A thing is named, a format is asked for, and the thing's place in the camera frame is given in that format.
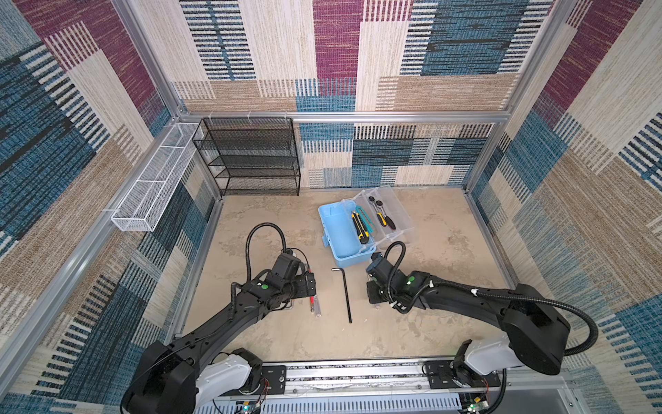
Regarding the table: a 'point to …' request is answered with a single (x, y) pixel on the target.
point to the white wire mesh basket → (140, 208)
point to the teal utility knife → (366, 220)
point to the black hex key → (340, 269)
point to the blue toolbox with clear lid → (354, 228)
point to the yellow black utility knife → (362, 234)
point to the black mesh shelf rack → (251, 156)
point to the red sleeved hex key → (312, 302)
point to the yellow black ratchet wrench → (379, 216)
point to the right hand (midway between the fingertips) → (373, 294)
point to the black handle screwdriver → (389, 220)
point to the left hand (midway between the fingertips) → (304, 280)
